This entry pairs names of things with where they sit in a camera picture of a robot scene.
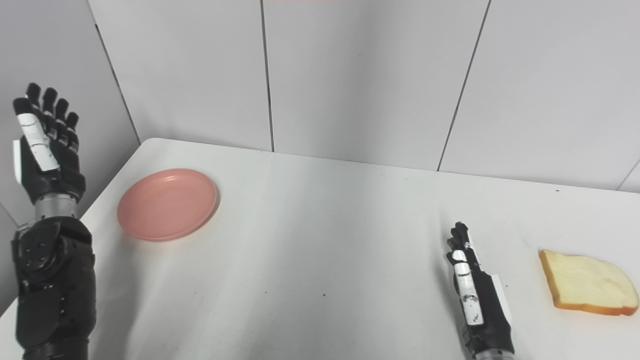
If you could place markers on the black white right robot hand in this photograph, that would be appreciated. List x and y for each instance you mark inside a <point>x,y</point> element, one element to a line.
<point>482,310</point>

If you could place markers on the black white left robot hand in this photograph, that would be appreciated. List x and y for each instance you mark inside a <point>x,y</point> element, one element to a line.
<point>52,160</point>

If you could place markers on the slice of bread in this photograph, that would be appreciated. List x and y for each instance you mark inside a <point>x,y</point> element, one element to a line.
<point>587,285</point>

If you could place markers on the pink round plate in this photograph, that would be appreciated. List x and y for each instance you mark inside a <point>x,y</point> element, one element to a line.
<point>167,205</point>

